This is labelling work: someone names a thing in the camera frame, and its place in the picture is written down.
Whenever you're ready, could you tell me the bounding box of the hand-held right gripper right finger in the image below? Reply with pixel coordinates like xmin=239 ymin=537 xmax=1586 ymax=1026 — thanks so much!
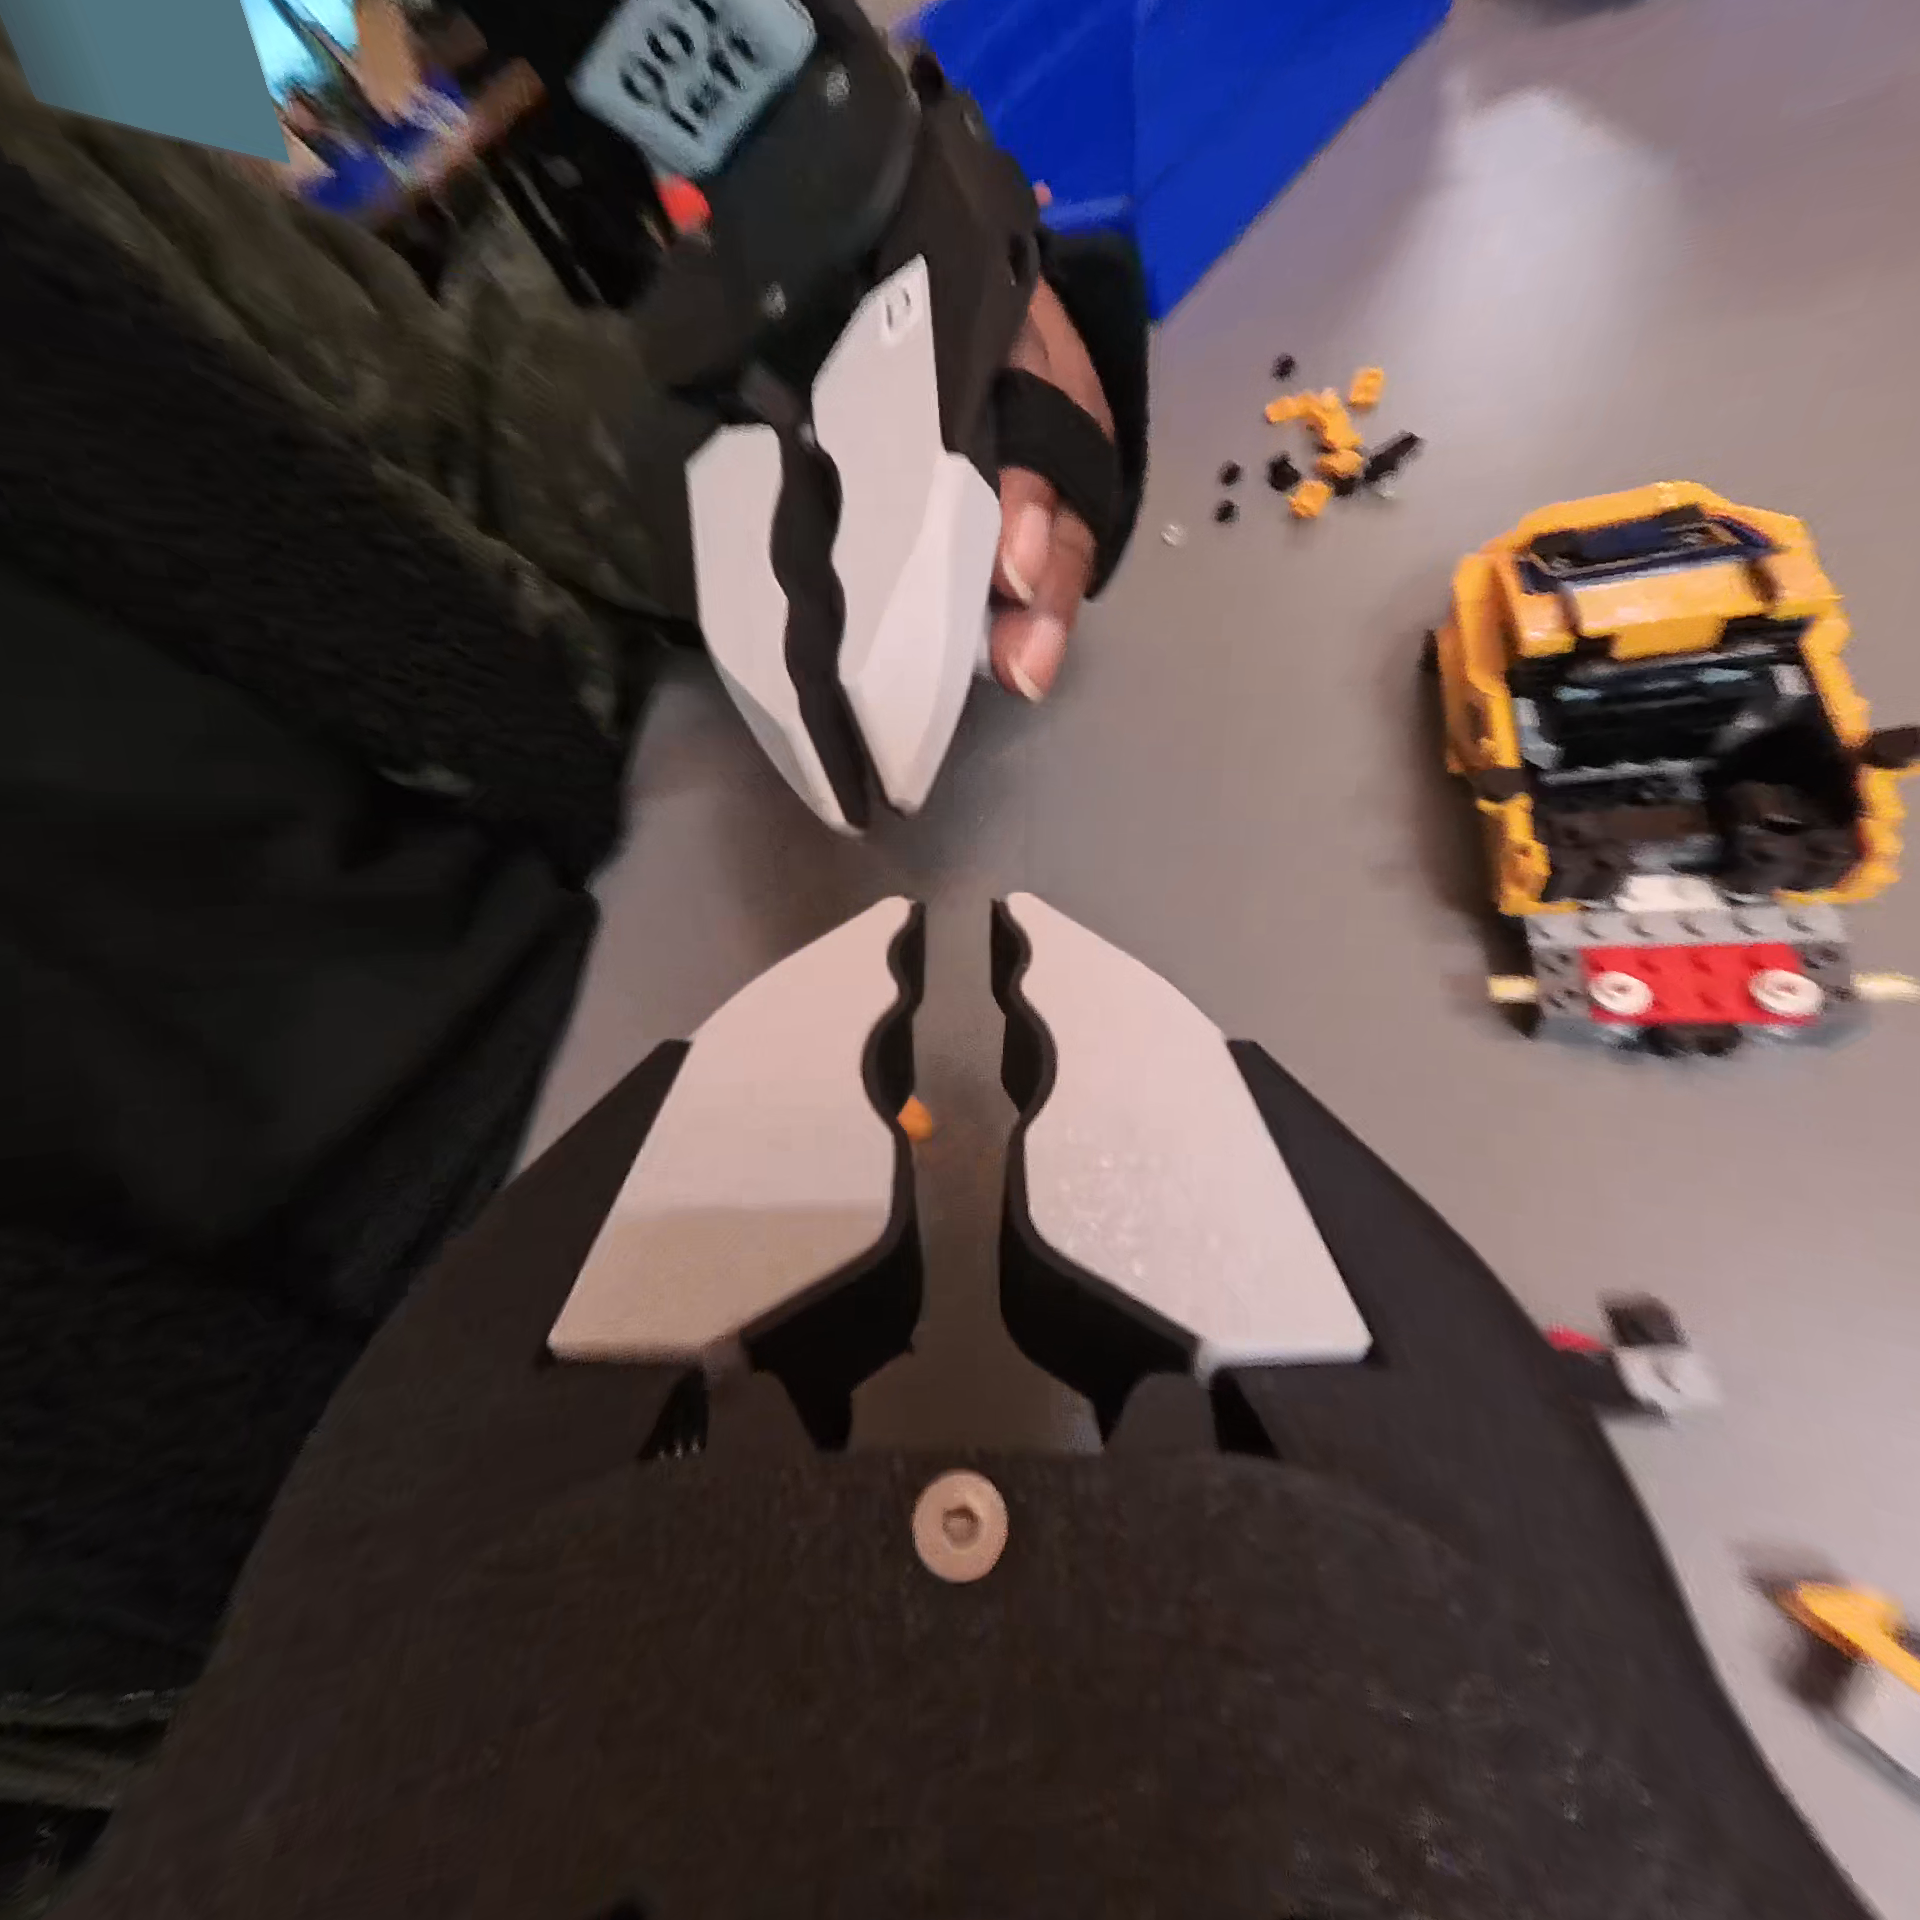
xmin=988 ymin=891 xmax=1376 ymax=1443

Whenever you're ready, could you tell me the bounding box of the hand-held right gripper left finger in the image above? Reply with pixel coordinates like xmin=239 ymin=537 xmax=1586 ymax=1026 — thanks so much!
xmin=548 ymin=898 xmax=929 ymax=1451

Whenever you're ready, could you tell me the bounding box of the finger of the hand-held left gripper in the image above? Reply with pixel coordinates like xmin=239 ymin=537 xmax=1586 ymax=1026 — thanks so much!
xmin=809 ymin=256 xmax=1006 ymax=819
xmin=683 ymin=425 xmax=875 ymax=836

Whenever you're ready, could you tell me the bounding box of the cluster of small toy parts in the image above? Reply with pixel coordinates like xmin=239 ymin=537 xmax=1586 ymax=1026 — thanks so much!
xmin=1208 ymin=351 xmax=1426 ymax=528

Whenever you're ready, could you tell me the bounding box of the toy car section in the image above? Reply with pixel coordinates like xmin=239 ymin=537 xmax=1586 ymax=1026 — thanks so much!
xmin=1541 ymin=1291 xmax=1729 ymax=1420

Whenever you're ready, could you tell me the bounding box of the yellow toy brick car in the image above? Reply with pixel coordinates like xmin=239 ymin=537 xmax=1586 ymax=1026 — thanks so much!
xmin=1419 ymin=477 xmax=1920 ymax=1057

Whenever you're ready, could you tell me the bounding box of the yellow toy wedge piece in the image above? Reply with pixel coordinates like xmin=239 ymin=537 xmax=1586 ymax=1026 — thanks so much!
xmin=1750 ymin=1562 xmax=1920 ymax=1707

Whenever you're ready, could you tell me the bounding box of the person's left forearm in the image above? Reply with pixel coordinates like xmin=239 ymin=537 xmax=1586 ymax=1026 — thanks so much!
xmin=0 ymin=58 xmax=710 ymax=791

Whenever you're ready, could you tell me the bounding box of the person's left hand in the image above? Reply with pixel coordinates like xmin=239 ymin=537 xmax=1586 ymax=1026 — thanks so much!
xmin=982 ymin=286 xmax=1126 ymax=708

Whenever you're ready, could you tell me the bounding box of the blue plastic bin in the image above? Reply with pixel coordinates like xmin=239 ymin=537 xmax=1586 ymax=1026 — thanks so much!
xmin=912 ymin=0 xmax=1455 ymax=324

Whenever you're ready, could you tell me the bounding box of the person's black clothing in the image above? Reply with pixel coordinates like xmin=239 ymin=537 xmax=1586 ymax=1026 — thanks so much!
xmin=0 ymin=572 xmax=641 ymax=1810

